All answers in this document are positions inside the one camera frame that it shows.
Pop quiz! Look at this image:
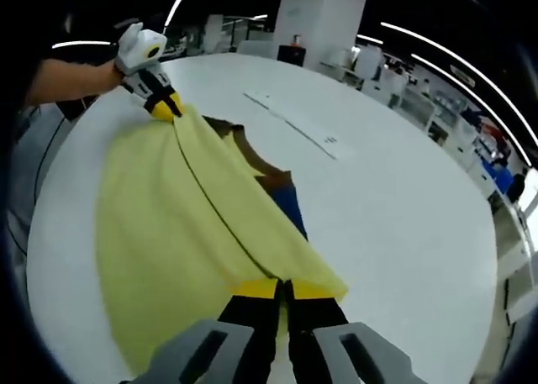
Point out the white lab counter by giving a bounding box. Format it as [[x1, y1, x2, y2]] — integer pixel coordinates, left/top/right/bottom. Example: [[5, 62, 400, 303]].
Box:
[[352, 47, 538, 276]]

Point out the ceiling air vent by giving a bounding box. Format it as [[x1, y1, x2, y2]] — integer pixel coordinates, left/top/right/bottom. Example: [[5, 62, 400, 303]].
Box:
[[449, 64, 476, 87]]

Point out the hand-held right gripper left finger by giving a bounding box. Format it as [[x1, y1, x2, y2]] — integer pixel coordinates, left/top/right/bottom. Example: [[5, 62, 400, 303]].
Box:
[[134, 279, 281, 384]]

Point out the small black cabinet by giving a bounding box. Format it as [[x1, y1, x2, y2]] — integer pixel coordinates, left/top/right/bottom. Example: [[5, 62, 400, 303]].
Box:
[[277, 44, 306, 68]]

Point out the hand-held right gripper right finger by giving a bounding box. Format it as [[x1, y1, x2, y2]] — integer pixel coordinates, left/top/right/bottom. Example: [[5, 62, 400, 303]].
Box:
[[285, 279, 421, 384]]

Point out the long curved ceiling light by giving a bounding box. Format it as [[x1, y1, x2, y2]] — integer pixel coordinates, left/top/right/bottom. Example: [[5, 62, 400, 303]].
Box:
[[380, 21, 538, 145]]

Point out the short curved ceiling light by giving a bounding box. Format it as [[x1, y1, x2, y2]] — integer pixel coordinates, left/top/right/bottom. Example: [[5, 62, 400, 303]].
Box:
[[411, 54, 533, 166]]

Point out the large blue storage bin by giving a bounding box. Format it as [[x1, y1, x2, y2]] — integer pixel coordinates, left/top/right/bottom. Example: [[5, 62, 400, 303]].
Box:
[[483, 160, 514, 187]]

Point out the straight ceiling light strip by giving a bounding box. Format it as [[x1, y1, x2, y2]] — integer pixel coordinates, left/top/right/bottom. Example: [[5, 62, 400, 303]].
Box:
[[166, 0, 190, 26]]

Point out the yellow blue grey garment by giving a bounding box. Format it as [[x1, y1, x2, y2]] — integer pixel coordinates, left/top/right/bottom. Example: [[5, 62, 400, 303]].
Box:
[[95, 103, 350, 376]]

